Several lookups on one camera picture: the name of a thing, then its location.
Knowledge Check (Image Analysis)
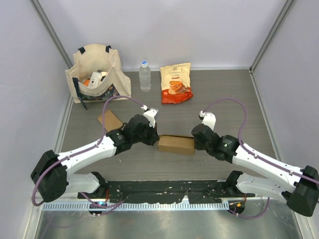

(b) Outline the small brown cardboard box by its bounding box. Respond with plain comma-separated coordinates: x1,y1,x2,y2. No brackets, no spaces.
104,110,123,131

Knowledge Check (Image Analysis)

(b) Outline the large cardboard box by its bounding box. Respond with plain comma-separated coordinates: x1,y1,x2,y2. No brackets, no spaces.
158,135,195,155

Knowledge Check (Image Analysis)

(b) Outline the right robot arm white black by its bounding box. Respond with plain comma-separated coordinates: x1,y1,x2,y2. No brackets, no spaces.
191,123,319,217

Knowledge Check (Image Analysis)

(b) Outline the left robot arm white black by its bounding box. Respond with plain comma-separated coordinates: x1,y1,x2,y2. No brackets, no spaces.
30,109,160,203

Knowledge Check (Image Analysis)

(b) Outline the white box in tote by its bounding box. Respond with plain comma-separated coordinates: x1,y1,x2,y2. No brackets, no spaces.
87,70,108,89

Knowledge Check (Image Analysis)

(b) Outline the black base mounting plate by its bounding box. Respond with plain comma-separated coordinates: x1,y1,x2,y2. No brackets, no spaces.
87,180,255,204

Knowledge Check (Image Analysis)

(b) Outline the clear plastic water bottle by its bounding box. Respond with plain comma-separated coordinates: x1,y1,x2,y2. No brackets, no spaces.
139,61,151,92

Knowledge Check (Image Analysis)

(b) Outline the cassava chips bag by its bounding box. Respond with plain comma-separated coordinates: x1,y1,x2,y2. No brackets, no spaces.
160,63,193,104

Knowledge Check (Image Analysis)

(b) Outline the beige canvas tote bag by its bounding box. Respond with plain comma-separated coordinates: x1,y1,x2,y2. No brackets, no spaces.
65,44,131,107

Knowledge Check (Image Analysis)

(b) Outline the orange item in tote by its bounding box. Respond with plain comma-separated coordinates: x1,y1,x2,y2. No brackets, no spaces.
83,79,90,86

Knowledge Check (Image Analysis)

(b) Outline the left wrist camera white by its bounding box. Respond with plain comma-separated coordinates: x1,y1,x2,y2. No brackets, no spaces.
141,105,159,128

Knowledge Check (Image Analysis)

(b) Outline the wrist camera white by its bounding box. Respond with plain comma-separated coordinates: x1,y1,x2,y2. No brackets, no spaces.
141,105,159,128
199,111,216,130

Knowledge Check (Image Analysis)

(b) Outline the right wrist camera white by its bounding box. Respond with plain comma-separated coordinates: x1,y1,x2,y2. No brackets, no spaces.
199,111,216,130

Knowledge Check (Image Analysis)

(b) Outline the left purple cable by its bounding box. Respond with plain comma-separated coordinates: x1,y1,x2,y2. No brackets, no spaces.
32,96,148,216

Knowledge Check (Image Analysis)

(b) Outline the purple cable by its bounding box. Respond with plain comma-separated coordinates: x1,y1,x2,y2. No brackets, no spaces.
201,98,319,220
32,96,148,216

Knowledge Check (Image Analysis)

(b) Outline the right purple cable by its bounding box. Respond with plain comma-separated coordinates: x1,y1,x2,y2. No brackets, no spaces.
201,98,319,220

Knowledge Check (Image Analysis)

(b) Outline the slotted cable duct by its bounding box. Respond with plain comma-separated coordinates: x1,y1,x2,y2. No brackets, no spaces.
42,200,229,212

